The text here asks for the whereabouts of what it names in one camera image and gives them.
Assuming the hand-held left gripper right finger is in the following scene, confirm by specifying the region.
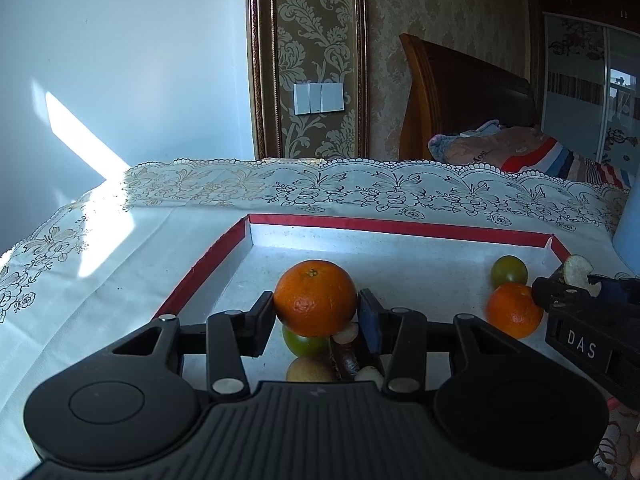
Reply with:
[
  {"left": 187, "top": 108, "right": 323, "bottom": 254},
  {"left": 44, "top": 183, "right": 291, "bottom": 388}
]
[{"left": 357, "top": 288, "right": 524, "bottom": 402}]

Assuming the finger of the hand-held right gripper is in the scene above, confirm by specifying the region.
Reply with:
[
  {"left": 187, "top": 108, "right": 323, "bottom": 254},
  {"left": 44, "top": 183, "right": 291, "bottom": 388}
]
[
  {"left": 531, "top": 272, "right": 602, "bottom": 311},
  {"left": 590, "top": 274, "right": 640, "bottom": 306}
]

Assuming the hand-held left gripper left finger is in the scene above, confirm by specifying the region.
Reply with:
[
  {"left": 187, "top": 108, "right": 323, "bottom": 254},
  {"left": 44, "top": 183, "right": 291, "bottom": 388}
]
[{"left": 111, "top": 290, "right": 276, "bottom": 402}]

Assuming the small dark sugarcane piece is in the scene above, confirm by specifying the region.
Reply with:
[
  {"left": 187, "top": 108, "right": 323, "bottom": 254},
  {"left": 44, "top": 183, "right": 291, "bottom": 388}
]
[{"left": 562, "top": 254, "right": 604, "bottom": 297}]

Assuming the large dark sugarcane piece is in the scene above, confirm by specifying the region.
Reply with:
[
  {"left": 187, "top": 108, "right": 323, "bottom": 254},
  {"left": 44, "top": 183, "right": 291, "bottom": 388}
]
[{"left": 329, "top": 322, "right": 362, "bottom": 382}]

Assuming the small orange mandarin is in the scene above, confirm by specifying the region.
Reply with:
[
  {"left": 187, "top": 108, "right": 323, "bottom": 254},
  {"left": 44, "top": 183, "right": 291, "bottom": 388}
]
[{"left": 485, "top": 282, "right": 545, "bottom": 340}]

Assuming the large green tomato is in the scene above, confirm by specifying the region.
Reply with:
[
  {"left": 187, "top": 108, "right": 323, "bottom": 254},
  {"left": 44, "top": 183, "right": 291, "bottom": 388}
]
[{"left": 282, "top": 324, "right": 331, "bottom": 359}]

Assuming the small green lime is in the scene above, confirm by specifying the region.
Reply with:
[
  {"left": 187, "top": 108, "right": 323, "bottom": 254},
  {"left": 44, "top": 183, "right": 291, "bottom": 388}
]
[{"left": 489, "top": 255, "right": 529, "bottom": 289}]

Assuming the large orange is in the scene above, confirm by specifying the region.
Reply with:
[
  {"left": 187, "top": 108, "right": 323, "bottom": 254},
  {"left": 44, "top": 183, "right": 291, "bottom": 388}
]
[{"left": 273, "top": 259, "right": 359, "bottom": 338}]

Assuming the tan round potato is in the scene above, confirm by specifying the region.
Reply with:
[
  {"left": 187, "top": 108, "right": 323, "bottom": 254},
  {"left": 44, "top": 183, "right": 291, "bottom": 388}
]
[{"left": 285, "top": 356, "right": 337, "bottom": 384}]

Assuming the red shallow cardboard box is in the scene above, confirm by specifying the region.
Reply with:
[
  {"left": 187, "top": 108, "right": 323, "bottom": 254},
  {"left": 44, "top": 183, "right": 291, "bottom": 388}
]
[{"left": 152, "top": 213, "right": 619, "bottom": 408}]

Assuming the pale blue kettle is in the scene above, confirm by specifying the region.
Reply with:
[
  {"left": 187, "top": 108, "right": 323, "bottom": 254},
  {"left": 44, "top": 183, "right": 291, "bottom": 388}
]
[{"left": 612, "top": 194, "right": 640, "bottom": 279}]

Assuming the striped bedding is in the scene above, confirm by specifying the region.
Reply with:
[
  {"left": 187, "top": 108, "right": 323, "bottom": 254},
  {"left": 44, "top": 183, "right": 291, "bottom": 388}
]
[{"left": 428, "top": 119, "right": 632, "bottom": 191}]

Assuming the wooden bed headboard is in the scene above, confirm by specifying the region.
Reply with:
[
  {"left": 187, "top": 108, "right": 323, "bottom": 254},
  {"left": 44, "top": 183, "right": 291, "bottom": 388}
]
[{"left": 398, "top": 33, "right": 544, "bottom": 161}]

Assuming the wardrobe with sliding doors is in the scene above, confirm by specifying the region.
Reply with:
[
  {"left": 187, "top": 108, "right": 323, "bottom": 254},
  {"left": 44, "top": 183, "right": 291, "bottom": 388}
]
[{"left": 529, "top": 0, "right": 640, "bottom": 182}]

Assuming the gold framed wallpaper panel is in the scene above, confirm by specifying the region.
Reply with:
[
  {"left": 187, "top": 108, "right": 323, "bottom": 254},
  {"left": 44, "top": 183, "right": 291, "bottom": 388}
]
[{"left": 246, "top": 0, "right": 371, "bottom": 160}]

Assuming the white wall switch panel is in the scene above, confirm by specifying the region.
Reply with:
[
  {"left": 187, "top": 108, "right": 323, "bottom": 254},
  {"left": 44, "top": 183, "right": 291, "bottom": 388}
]
[{"left": 293, "top": 81, "right": 345, "bottom": 115}]

